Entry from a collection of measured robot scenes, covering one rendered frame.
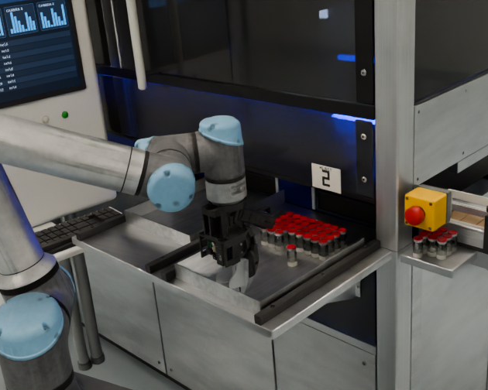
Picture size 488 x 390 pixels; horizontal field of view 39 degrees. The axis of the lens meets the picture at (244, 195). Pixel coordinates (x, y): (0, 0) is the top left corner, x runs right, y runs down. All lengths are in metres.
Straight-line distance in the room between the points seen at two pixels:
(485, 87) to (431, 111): 0.25
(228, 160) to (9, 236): 0.41
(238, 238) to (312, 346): 0.69
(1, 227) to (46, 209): 0.85
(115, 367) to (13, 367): 1.62
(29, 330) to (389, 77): 0.84
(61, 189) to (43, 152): 1.05
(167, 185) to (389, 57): 0.58
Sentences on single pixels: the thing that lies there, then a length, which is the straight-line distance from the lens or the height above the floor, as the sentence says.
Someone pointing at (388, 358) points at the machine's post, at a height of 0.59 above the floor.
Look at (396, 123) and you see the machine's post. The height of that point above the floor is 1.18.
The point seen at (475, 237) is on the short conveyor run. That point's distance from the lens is 1.59.
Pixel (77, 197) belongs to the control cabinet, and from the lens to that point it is 2.15.
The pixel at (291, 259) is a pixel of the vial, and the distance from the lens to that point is 1.51.
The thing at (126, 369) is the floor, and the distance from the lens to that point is 2.80.
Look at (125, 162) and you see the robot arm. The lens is 1.08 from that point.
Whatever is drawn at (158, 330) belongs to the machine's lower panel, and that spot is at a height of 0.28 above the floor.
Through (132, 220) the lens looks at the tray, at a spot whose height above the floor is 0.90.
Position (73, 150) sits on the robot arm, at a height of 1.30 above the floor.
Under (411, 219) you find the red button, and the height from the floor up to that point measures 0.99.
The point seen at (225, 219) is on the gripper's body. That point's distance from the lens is 1.27.
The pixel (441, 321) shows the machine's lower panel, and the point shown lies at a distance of 1.88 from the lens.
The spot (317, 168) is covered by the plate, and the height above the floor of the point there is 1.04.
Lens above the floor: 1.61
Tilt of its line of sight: 22 degrees down
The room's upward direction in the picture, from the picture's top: 5 degrees counter-clockwise
